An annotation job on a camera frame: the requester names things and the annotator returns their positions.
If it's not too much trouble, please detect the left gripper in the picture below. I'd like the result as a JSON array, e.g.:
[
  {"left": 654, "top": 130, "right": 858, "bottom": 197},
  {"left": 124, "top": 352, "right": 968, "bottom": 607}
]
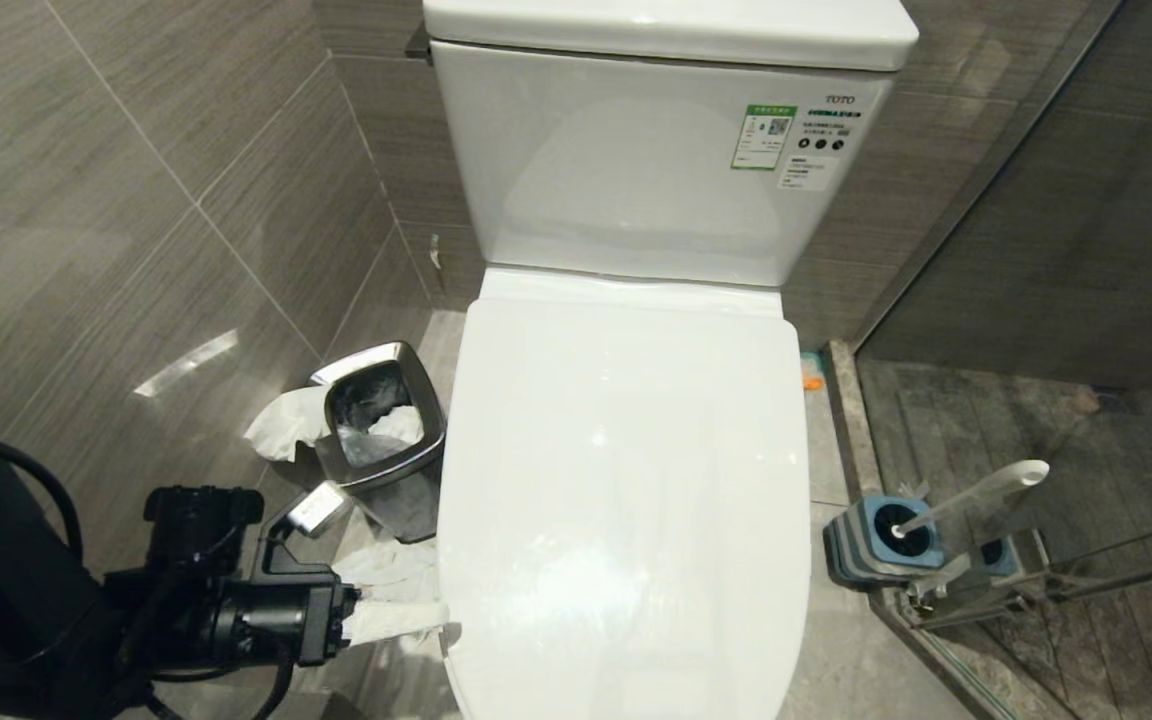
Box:
[{"left": 216, "top": 543, "right": 452, "bottom": 668}]

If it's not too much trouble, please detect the white toilet lid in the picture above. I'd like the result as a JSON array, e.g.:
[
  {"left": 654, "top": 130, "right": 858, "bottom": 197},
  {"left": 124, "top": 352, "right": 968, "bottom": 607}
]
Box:
[{"left": 435, "top": 265, "right": 813, "bottom": 720}]

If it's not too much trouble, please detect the blue grey brush holder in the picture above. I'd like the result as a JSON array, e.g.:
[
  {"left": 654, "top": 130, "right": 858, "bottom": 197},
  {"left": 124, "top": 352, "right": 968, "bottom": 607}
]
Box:
[{"left": 822, "top": 494, "right": 948, "bottom": 588}]

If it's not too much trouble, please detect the white toilet tank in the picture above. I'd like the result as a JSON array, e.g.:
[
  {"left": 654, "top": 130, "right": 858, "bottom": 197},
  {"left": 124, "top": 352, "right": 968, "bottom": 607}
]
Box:
[{"left": 430, "top": 40, "right": 896, "bottom": 291}]

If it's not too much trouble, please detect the white toilet brush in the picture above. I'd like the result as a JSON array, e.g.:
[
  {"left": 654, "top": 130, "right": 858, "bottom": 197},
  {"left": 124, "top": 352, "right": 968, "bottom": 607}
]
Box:
[{"left": 889, "top": 459, "right": 1051, "bottom": 542}]

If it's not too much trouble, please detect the silver square trash bin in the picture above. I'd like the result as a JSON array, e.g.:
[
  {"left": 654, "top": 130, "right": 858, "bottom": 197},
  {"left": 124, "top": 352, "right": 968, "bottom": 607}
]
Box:
[{"left": 308, "top": 341, "right": 448, "bottom": 545}]

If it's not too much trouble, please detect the clear bin liner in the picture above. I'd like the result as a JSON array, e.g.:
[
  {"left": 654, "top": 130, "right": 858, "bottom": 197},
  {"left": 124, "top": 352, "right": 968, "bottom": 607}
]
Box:
[{"left": 330, "top": 364, "right": 427, "bottom": 468}]

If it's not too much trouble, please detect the white crumpled tissue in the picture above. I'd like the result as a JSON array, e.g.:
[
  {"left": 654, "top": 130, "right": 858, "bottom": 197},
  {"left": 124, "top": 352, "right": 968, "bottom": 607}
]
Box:
[{"left": 243, "top": 385, "right": 333, "bottom": 464}]

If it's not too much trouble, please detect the green white label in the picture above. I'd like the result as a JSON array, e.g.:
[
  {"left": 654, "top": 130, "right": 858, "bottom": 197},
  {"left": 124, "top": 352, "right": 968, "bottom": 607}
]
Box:
[{"left": 731, "top": 103, "right": 798, "bottom": 172}]

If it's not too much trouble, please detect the white printed label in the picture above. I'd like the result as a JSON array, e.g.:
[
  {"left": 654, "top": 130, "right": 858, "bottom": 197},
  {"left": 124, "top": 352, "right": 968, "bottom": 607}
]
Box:
[{"left": 778, "top": 93, "right": 867, "bottom": 193}]

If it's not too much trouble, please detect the white tank lid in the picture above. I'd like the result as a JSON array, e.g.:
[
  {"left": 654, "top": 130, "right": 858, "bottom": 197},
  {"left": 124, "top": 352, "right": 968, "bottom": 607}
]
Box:
[{"left": 421, "top": 0, "right": 921, "bottom": 74}]

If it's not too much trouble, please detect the glass shower door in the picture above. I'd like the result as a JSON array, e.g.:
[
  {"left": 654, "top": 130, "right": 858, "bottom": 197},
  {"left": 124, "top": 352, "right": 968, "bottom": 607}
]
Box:
[{"left": 854, "top": 0, "right": 1152, "bottom": 720}]

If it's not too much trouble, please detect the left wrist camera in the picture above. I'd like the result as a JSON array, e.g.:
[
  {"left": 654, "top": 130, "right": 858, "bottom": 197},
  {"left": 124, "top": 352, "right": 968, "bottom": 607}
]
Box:
[{"left": 254, "top": 481, "right": 351, "bottom": 581}]

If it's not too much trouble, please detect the black cable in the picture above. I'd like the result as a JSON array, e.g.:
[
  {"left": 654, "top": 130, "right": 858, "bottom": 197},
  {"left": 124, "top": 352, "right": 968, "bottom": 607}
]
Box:
[{"left": 0, "top": 438, "right": 87, "bottom": 563}]

